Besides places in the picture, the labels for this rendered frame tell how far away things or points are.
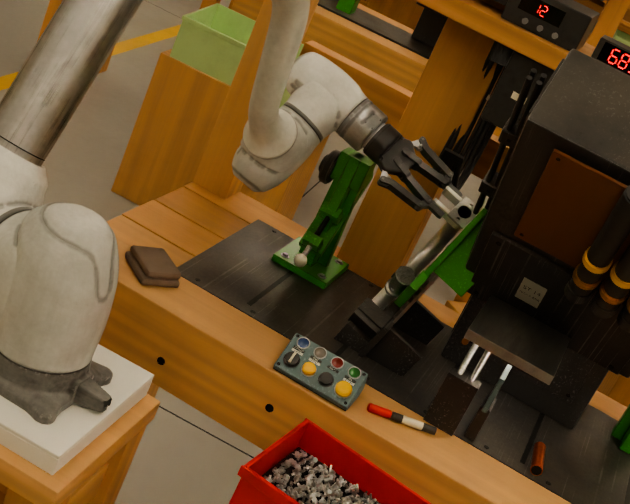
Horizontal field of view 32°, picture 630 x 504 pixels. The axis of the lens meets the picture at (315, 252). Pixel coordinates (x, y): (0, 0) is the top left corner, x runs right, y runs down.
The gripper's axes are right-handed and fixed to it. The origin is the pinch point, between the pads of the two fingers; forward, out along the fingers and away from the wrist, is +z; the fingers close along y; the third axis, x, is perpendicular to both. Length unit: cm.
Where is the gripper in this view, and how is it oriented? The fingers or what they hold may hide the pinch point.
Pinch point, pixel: (452, 207)
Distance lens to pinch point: 212.7
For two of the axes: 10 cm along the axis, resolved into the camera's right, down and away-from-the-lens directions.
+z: 7.3, 6.8, -0.9
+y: 6.7, -6.6, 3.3
